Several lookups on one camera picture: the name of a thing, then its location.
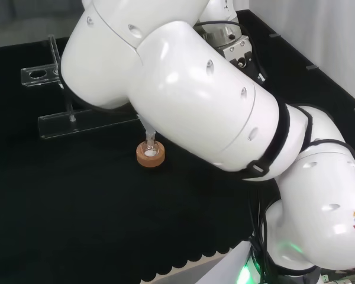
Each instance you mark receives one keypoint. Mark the clear round-bottom flask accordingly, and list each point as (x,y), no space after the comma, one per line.
(152,151)

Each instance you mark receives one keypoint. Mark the clear plastic funnel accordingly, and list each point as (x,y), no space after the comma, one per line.
(148,129)

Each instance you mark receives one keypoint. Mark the clear acrylic funnel stand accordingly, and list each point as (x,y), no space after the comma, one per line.
(62,124)

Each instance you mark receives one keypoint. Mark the black bench cloth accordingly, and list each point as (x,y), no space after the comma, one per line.
(77,207)

